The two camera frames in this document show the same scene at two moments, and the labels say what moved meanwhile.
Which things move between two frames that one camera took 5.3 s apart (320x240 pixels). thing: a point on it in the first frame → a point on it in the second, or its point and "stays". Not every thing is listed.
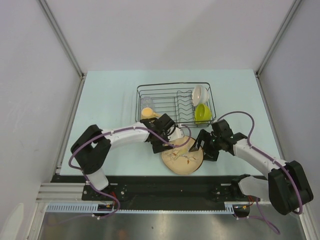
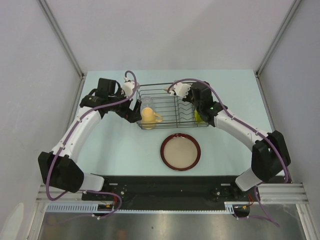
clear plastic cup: [146, 102] stays
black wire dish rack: [189, 104] stays
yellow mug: [147, 112] stays
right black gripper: [210, 155] → [187, 98]
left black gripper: [158, 147] → [130, 115]
